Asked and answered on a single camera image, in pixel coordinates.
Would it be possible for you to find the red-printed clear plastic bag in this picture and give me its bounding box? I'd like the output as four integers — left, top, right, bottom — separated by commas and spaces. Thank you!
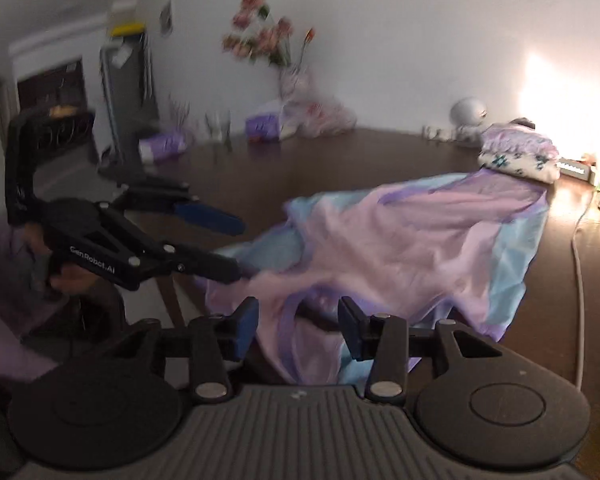
280, 95, 357, 138

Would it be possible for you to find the yellow box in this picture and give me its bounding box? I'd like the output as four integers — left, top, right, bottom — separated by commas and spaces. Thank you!
109, 21, 146, 37

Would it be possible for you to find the person's left hand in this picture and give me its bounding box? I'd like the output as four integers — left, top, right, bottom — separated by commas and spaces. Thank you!
45, 260, 113, 295

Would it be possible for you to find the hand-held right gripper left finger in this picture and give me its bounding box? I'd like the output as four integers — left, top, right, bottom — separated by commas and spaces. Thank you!
100, 296, 260, 403

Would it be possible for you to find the pink blue purple garment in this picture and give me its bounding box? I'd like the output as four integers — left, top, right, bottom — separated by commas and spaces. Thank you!
195, 172, 551, 386

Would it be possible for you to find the purple floral folded cloth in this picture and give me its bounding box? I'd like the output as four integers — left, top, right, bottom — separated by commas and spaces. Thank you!
480, 122, 561, 161

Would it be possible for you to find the artificial flower bouquet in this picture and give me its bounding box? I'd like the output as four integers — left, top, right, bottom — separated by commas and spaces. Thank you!
221, 0, 317, 68

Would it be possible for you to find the clear glass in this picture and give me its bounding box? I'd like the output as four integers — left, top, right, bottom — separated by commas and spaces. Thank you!
205, 110, 233, 148

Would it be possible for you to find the purple tissue pack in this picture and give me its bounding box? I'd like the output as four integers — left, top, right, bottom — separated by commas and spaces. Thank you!
245, 100, 286, 142
137, 127, 188, 163

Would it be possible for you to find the tall grey cabinet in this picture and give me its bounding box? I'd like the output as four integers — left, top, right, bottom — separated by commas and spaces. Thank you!
99, 35, 161, 181

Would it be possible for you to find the person's purple clothing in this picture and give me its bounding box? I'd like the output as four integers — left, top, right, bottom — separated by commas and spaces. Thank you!
0, 225, 126, 386

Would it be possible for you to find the thick white cable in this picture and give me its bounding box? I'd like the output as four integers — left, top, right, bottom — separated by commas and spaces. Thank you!
571, 207, 600, 391

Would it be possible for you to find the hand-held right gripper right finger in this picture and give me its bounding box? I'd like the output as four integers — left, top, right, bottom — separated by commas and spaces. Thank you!
337, 296, 506, 403

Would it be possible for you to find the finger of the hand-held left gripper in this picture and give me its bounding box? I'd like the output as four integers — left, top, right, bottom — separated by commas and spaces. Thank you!
97, 202, 243, 286
111, 184, 247, 237

